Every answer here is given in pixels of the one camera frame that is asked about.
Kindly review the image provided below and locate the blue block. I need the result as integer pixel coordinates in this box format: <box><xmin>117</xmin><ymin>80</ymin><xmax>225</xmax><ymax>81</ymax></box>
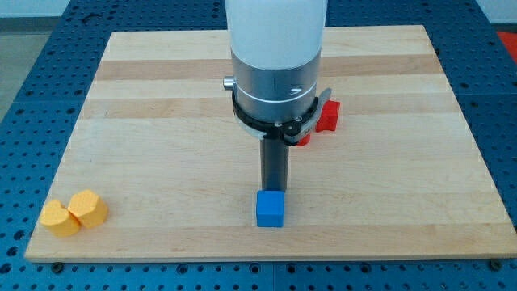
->
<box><xmin>255</xmin><ymin>190</ymin><xmax>285</xmax><ymax>228</ymax></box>

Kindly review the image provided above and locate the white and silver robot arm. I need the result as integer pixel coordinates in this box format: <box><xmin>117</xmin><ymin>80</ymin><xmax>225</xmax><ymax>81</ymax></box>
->
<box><xmin>225</xmin><ymin>0</ymin><xmax>327</xmax><ymax>123</ymax></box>

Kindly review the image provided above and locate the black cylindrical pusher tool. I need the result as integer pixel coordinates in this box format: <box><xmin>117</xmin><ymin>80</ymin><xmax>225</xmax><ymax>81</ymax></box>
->
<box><xmin>260</xmin><ymin>139</ymin><xmax>289</xmax><ymax>192</ymax></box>

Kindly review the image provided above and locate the red round block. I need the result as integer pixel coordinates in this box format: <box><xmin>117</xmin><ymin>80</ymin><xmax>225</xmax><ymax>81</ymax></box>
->
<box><xmin>296</xmin><ymin>133</ymin><xmax>311</xmax><ymax>146</ymax></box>

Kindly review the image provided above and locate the red star block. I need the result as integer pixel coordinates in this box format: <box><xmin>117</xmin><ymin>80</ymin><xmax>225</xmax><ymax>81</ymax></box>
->
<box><xmin>315</xmin><ymin>100</ymin><xmax>341</xmax><ymax>133</ymax></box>

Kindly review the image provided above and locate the wooden board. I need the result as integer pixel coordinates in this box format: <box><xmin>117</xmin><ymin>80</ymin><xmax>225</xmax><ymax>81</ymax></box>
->
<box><xmin>25</xmin><ymin>25</ymin><xmax>516</xmax><ymax>263</ymax></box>

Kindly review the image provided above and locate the yellow pentagon block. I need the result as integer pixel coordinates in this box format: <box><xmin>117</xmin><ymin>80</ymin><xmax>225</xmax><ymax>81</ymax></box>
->
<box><xmin>67</xmin><ymin>189</ymin><xmax>109</xmax><ymax>229</ymax></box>

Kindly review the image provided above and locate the yellow heart block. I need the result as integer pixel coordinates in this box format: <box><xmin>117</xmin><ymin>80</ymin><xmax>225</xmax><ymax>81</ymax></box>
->
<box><xmin>40</xmin><ymin>200</ymin><xmax>81</xmax><ymax>238</ymax></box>

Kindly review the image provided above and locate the black clamp ring with lever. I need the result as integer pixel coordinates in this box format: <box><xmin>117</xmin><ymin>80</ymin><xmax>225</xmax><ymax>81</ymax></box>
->
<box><xmin>231</xmin><ymin>87</ymin><xmax>333</xmax><ymax>146</ymax></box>

